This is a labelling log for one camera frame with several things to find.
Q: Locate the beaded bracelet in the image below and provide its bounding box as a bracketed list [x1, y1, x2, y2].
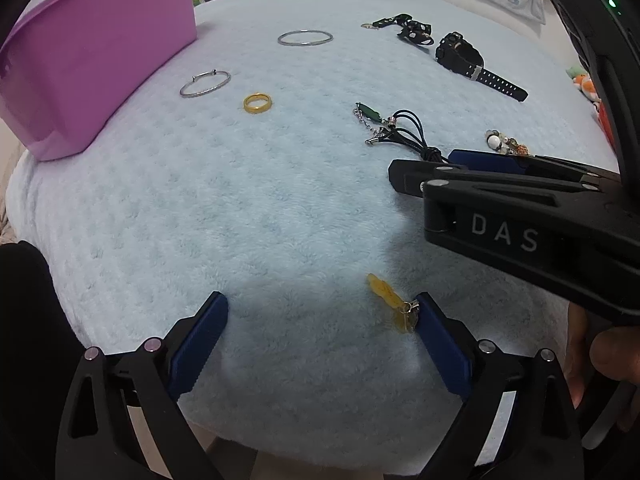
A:
[483, 129, 530, 156]

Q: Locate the green pendant with chain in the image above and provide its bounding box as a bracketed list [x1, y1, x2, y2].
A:
[353, 102, 387, 147]

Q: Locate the black polka-dot strap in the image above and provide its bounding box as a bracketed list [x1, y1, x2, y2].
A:
[362, 12, 435, 47]

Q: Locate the thin silver bangle with clasp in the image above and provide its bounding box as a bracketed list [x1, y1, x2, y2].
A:
[179, 69, 232, 98]

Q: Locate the yellow translucent pendant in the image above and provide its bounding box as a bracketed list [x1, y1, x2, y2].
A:
[366, 273, 418, 335]

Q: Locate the purple plastic basin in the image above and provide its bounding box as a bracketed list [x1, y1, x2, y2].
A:
[0, 0, 198, 162]

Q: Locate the orange plush toy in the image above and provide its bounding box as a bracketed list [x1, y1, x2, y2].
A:
[566, 65, 601, 106]

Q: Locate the gold ring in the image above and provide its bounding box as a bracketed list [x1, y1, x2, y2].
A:
[243, 92, 274, 115]

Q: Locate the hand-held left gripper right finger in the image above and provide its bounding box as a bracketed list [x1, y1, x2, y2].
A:
[414, 292, 586, 480]

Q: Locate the black cord charm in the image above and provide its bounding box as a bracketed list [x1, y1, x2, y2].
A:
[381, 110, 448, 163]

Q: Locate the person's right hand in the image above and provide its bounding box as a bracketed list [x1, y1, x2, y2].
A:
[566, 305, 640, 433]

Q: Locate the black wrist watch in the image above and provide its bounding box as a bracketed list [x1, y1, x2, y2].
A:
[434, 31, 529, 103]

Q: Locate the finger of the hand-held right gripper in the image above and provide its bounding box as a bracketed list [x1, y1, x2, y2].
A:
[448, 149, 618, 178]
[388, 159, 621, 198]

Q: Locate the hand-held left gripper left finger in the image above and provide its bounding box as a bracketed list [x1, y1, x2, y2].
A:
[56, 291, 230, 480]

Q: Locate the light blue fleece blanket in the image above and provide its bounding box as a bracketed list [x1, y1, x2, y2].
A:
[10, 0, 621, 473]

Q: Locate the plain silver bangle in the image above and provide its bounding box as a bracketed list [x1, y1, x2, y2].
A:
[277, 29, 333, 47]

